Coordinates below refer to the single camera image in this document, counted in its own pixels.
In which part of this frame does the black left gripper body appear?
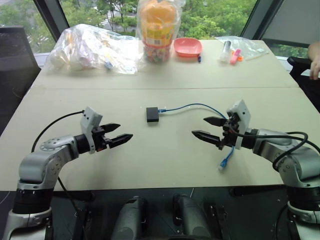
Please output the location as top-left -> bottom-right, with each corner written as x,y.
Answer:
91,125 -> 113,153

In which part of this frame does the clear plastic bag of items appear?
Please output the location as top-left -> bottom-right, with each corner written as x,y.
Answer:
44,23 -> 141,75

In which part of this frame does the dark window frame pillar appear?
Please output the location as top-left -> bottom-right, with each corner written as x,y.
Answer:
239,0 -> 286,41
36,0 -> 70,41

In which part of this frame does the pink highlighter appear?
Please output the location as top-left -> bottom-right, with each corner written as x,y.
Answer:
230,48 -> 242,65

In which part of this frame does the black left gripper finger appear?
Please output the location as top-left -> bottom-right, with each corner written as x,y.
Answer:
101,122 -> 122,134
108,133 -> 134,149

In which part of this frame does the dark rounded robot leg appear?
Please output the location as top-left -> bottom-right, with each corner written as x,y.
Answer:
116,195 -> 149,240
171,193 -> 214,240

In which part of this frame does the bagged candy jar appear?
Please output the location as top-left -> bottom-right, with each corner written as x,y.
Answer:
135,0 -> 186,65

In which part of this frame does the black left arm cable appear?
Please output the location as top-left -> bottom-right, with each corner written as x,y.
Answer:
31,110 -> 87,226

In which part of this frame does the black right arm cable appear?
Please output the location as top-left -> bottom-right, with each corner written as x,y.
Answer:
234,130 -> 320,176

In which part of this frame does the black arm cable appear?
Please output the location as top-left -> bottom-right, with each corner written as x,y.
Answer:
234,130 -> 320,176
31,110 -> 87,226

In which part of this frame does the small black adapter box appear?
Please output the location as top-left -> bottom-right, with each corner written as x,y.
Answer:
145,106 -> 161,124

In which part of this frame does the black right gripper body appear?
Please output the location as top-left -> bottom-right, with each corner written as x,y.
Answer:
215,112 -> 240,151

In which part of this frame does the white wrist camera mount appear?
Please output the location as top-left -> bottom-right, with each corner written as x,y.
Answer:
80,106 -> 104,154
225,99 -> 252,151

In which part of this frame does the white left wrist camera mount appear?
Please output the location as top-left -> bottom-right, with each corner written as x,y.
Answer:
80,106 -> 104,154

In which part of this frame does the blue Ethernet cable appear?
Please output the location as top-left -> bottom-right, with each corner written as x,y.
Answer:
157,102 -> 236,172

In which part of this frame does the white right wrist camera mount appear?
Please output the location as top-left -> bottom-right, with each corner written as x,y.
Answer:
225,99 -> 252,151

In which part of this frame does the pink plastic bowl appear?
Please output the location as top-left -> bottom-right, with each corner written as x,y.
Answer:
173,37 -> 204,58

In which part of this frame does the black mesh chair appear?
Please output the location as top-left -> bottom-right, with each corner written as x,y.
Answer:
0,25 -> 42,137

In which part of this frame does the white tube bottle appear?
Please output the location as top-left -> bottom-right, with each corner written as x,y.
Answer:
219,40 -> 232,63

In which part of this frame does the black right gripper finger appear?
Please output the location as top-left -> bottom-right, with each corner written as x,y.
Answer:
202,116 -> 228,128
191,129 -> 223,146

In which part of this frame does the flat clear plastic bag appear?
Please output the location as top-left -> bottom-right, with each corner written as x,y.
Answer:
215,35 -> 270,64

